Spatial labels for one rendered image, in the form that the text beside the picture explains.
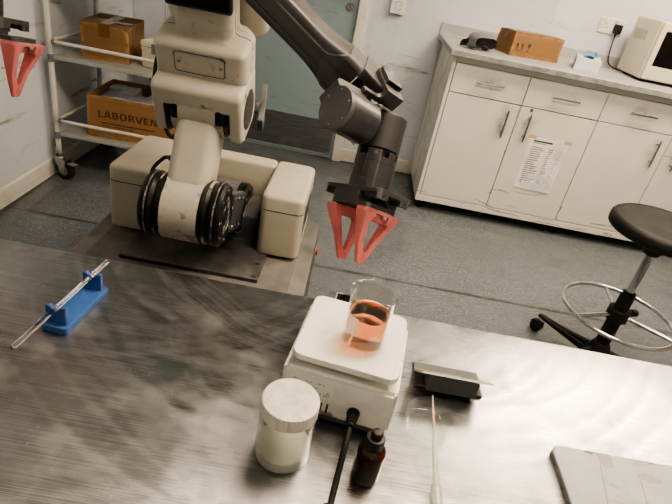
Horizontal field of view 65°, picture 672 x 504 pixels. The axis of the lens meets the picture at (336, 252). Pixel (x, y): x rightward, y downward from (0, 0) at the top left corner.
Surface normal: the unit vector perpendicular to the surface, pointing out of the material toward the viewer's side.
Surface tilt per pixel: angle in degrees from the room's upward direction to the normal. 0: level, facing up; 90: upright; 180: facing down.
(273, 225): 90
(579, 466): 0
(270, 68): 90
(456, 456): 0
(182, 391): 0
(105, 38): 91
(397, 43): 90
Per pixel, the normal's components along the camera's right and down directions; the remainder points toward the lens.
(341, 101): -0.67, -0.18
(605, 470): 0.18, -0.85
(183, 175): 0.01, 0.07
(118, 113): -0.03, 0.51
